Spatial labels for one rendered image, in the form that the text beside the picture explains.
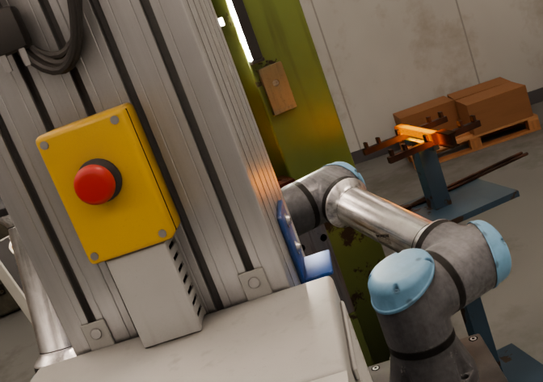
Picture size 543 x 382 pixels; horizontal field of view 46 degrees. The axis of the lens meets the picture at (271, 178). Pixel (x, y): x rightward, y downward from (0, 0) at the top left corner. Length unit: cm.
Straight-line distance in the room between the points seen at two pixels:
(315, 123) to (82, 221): 175
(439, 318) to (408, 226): 22
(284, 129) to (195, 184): 164
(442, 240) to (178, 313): 62
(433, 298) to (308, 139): 133
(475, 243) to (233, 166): 60
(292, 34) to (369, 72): 365
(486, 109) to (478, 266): 419
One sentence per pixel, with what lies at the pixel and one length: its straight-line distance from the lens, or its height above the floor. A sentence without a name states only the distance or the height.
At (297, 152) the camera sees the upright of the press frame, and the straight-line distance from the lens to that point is 229.
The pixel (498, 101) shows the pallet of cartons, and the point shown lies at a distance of 530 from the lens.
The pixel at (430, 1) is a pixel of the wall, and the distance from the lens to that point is 598.
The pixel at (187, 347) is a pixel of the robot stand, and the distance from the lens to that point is 63.
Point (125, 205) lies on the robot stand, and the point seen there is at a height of 138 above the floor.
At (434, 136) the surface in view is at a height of 102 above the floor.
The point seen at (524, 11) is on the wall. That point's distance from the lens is 621.
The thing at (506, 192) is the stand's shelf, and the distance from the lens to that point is 214.
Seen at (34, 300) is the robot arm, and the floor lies 118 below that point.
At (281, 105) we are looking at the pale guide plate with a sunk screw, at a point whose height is 121.
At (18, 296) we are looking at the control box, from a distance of 184.
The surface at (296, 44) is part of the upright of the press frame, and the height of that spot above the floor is 139.
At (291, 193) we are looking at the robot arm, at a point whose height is 113.
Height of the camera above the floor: 149
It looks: 13 degrees down
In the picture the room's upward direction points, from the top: 20 degrees counter-clockwise
